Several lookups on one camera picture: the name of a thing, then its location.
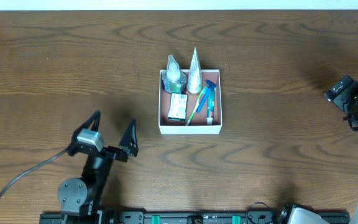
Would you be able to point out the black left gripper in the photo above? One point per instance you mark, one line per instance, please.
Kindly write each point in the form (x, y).
(108, 150)

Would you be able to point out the small white green packet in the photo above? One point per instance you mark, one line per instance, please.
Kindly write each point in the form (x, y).
(178, 104)

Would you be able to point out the clear foam soap pump bottle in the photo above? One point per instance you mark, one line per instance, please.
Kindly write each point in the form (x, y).
(173, 79)

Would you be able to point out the white lotion tube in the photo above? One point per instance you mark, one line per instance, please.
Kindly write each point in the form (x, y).
(194, 83)

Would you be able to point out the green toothbrush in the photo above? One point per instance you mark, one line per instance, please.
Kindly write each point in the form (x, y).
(194, 109)

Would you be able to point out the green toothpaste tube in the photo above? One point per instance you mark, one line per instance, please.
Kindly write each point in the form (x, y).
(210, 108)

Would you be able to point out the blue disposable razor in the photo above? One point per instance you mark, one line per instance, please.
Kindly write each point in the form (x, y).
(210, 86)

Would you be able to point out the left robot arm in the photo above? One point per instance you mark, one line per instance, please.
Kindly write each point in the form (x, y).
(80, 197)

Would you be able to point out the white box with pink interior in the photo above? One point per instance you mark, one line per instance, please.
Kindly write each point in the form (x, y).
(198, 124)

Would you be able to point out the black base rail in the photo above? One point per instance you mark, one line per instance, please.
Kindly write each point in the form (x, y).
(111, 217)

